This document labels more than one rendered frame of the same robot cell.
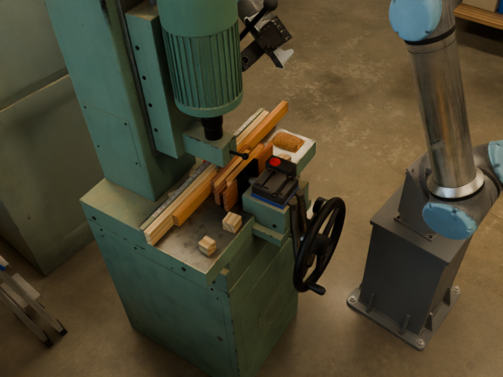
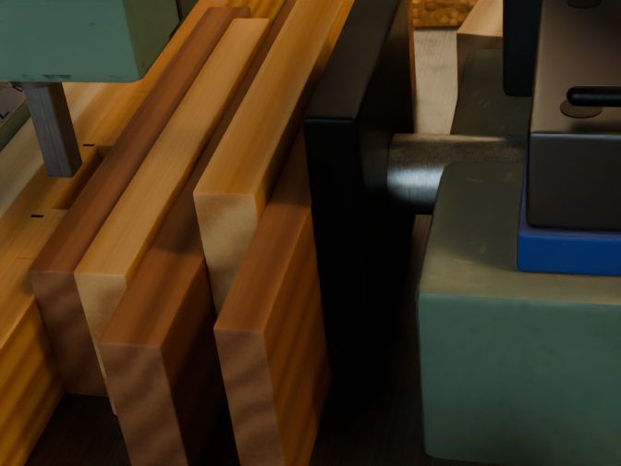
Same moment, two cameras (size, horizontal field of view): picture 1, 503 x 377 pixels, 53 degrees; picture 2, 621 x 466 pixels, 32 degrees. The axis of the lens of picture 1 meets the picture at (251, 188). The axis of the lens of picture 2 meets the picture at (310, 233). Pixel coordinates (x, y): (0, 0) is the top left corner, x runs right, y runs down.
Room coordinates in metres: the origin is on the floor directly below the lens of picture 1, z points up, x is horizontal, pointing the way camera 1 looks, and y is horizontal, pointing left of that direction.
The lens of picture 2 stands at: (0.77, 0.12, 1.13)
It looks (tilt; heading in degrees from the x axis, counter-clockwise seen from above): 35 degrees down; 341
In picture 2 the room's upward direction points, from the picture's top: 7 degrees counter-clockwise
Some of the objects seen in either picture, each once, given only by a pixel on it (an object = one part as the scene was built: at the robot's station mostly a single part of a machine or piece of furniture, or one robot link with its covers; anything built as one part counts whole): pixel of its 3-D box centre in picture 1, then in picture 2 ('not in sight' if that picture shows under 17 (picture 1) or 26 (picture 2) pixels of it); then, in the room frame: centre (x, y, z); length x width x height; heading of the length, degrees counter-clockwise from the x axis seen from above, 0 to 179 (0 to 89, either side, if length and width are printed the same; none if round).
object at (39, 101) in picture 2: not in sight; (47, 104); (1.09, 0.09, 0.97); 0.01 x 0.01 x 0.05; 55
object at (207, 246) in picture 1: (207, 246); not in sight; (0.83, 0.12, 0.92); 0.03 x 0.03 x 0.04; 50
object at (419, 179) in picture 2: (257, 182); (465, 176); (1.02, -0.02, 0.95); 0.09 x 0.07 x 0.09; 145
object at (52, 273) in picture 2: (231, 168); (171, 172); (1.11, 0.06, 0.93); 0.18 x 0.02 x 0.05; 145
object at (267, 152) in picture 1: (249, 176); (346, 169); (1.06, 0.00, 0.93); 0.25 x 0.01 x 0.07; 145
